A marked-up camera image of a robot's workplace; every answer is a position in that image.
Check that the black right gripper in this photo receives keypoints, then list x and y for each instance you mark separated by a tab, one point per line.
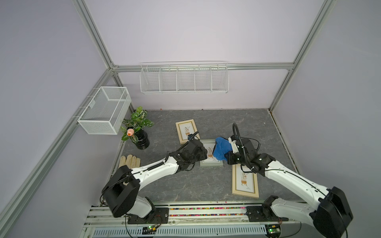
229	157

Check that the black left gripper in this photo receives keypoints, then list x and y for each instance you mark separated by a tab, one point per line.
203	153

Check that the green-grey picture frame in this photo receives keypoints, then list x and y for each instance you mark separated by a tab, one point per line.
210	161

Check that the blue microfibre cloth black trim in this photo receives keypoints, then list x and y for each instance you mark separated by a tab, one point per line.
221	148

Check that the beige picture frame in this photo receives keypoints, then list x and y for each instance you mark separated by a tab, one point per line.
184	129

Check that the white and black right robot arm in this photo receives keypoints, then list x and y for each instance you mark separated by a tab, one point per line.
325	209

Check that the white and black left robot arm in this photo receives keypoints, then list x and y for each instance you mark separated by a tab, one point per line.
121	192

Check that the black glossy plant vase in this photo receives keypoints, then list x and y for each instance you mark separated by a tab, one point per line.
141	139

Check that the green artificial plant pink flower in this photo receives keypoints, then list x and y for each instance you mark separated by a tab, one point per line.
133	128

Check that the right electronics board green led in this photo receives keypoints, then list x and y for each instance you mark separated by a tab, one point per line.
273	230

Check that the electronics board green led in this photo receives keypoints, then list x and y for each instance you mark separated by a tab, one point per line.
150	230
273	230

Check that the left electronics board green led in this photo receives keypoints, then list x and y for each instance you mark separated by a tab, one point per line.
150	230

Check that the light wood picture frame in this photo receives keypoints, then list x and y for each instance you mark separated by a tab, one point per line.
244	184

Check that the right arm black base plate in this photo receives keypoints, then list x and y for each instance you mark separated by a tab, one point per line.
262	213

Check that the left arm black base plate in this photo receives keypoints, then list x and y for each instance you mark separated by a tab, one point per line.
154	214

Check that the long white wire shelf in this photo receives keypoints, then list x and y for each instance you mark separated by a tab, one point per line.
184	77

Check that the white wire basket left wall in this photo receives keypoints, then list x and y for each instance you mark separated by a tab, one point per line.
106	110

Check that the aluminium mounting rail front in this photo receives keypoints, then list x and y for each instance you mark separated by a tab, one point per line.
221	212

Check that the white vented cable duct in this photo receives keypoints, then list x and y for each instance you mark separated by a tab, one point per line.
181	231

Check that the aluminium cage frame profiles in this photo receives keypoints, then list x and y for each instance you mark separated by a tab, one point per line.
18	203

